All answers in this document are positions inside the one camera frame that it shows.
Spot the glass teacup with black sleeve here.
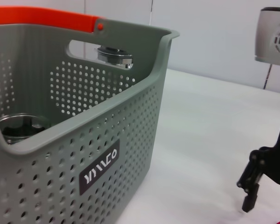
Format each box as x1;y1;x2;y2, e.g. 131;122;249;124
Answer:
0;113;51;146

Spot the grey perforated plastic storage basket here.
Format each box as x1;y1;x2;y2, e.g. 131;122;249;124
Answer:
0;20;181;224

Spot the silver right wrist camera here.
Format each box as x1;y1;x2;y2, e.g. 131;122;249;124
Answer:
254;7;280;64

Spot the glass carafe with black handle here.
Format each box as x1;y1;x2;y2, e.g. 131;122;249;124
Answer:
97;46;134;70

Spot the orange basket carry handle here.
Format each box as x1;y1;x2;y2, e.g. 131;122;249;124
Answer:
0;6;105;34

